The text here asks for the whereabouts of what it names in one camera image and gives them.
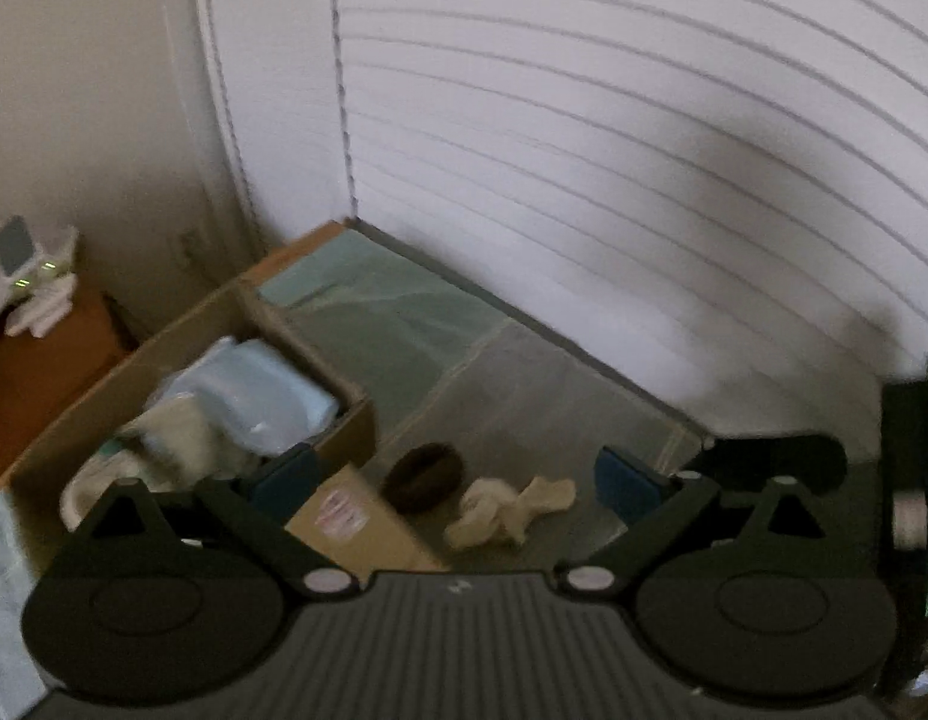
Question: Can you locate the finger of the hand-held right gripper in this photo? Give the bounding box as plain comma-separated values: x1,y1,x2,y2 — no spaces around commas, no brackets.
689,431,846,496

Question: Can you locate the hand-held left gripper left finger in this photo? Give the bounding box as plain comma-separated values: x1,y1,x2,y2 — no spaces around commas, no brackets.
70,442,360,601

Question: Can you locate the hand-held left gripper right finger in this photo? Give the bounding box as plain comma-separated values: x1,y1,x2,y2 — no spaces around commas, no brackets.
558,446,859,601

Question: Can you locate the light blue plastic packet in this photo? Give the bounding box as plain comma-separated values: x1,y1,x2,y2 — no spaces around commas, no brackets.
227,340,339,457

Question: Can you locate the cardboard box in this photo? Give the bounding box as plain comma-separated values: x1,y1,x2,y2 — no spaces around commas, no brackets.
0,277,379,563

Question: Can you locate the beige drawstring pouch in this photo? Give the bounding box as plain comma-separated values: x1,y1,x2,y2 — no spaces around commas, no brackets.
122,397,262,482

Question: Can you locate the white cloth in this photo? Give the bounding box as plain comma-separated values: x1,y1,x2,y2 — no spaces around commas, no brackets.
59,450,154,533

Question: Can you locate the green plaid blanket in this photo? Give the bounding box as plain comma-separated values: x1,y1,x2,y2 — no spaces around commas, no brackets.
258,229,714,578

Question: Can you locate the brown wooden desk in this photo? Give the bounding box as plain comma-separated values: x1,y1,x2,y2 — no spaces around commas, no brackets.
0,291,135,497

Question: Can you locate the white charging dock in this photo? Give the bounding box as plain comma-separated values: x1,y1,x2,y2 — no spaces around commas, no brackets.
0,223,80,337

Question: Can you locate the light blue sheet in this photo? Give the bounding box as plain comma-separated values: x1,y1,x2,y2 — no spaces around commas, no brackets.
0,495,51,720

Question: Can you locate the white device with screen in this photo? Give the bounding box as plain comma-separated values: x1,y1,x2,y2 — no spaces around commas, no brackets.
0,214,37,280

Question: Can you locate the white louvered door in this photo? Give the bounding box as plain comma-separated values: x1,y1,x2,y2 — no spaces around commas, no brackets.
188,0,928,481

